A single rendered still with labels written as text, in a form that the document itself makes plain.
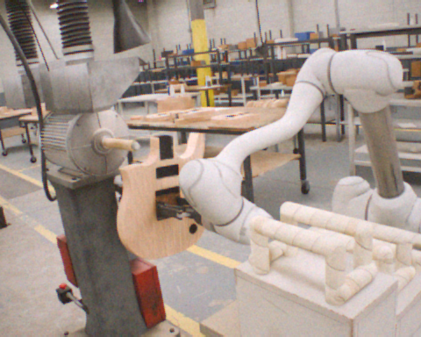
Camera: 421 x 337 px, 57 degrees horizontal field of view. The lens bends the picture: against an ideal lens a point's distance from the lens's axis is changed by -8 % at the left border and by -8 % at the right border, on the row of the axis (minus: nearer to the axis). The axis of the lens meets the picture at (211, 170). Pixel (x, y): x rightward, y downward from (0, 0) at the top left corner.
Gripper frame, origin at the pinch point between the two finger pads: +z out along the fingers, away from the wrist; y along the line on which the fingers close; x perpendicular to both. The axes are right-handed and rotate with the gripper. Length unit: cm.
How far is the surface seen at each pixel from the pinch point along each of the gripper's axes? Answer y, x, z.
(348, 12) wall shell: 1069, 277, 525
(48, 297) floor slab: 8, -103, 170
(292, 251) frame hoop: -15, 4, -60
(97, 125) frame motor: -9.3, 25.3, 28.0
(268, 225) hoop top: -25, 12, -63
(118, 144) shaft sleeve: -9.1, 19.2, 13.8
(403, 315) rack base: -7, -6, -81
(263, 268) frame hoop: -23, 3, -60
